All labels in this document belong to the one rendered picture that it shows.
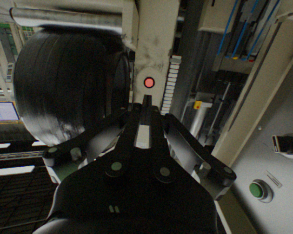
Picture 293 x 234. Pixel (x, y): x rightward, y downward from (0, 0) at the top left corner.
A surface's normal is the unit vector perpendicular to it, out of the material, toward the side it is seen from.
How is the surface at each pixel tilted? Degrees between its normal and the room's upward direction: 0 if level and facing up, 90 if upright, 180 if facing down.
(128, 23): 90
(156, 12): 90
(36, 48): 132
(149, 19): 90
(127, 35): 90
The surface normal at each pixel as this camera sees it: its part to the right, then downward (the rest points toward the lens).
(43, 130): -0.06, 0.57
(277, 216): -0.99, -0.12
